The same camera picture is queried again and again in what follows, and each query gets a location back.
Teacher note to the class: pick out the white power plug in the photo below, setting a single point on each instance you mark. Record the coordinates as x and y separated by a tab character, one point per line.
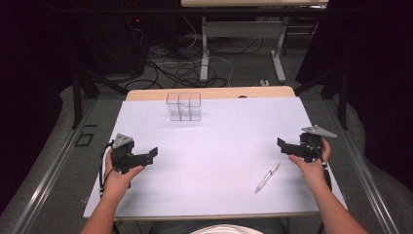
265	83

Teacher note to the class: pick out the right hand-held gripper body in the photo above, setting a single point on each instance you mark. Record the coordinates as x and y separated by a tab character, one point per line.
311	146

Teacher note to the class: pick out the clear plastic compartment organizer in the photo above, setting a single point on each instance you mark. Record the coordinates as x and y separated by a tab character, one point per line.
184	107

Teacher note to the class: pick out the person's right hand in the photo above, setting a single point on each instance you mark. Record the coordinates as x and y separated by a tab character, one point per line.
310	170

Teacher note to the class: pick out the white table mat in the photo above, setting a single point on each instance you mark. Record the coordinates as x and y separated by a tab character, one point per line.
214	162

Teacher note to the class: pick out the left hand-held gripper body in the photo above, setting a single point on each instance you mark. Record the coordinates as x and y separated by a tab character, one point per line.
122	152

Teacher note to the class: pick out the black computer tower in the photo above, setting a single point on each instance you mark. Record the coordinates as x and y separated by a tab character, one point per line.
136	42

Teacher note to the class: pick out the person's white shirt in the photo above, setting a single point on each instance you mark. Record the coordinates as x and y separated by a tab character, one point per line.
227	230

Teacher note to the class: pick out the white desk with metal legs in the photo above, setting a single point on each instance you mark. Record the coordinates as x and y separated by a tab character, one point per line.
246	35

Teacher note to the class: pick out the person's left hand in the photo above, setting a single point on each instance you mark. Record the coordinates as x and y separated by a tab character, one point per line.
119	180

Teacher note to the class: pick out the person's grey pants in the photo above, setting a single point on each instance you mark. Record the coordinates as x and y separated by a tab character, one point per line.
168	227

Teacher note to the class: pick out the silver pen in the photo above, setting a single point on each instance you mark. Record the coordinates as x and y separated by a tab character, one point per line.
267	177

